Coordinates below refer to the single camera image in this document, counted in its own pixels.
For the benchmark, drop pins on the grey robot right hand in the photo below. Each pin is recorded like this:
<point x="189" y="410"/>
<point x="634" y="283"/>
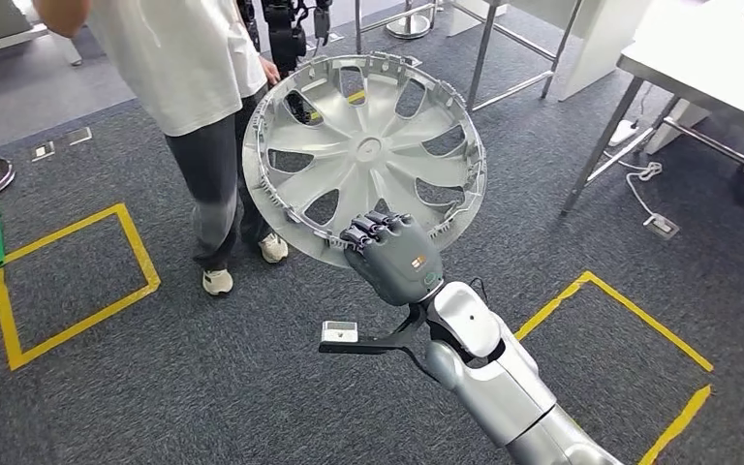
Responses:
<point x="397" y="263"/>

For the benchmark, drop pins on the silver plastic wheel cover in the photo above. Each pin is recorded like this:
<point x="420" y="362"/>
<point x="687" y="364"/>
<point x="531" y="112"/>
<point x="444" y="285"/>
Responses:
<point x="369" y="151"/>

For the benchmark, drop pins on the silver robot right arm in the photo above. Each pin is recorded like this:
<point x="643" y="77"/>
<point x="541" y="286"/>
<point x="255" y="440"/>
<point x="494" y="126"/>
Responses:
<point x="507" y="391"/>

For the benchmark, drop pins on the chrome round stool base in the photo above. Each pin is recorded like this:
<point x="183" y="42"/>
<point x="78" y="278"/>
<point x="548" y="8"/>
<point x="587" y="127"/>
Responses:
<point x="410" y="27"/>

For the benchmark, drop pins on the black robot device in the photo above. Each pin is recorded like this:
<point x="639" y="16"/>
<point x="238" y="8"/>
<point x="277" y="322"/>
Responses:
<point x="285" y="38"/>

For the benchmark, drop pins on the yellow floor tape square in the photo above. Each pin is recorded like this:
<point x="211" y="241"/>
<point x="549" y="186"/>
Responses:
<point x="648" y="321"/>

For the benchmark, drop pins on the metal floor socket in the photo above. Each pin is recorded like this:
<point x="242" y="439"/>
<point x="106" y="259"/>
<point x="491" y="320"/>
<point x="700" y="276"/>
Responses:
<point x="79" y="136"/>
<point x="661" y="226"/>
<point x="43" y="151"/>

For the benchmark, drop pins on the person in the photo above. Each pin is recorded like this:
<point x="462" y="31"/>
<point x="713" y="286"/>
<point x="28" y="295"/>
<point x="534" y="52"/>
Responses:
<point x="173" y="64"/>

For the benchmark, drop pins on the black camera bracket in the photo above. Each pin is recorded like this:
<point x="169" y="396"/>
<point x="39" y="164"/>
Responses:
<point x="372" y="346"/>

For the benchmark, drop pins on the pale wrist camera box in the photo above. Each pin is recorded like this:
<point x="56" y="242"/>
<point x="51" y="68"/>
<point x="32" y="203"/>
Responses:
<point x="340" y="332"/>

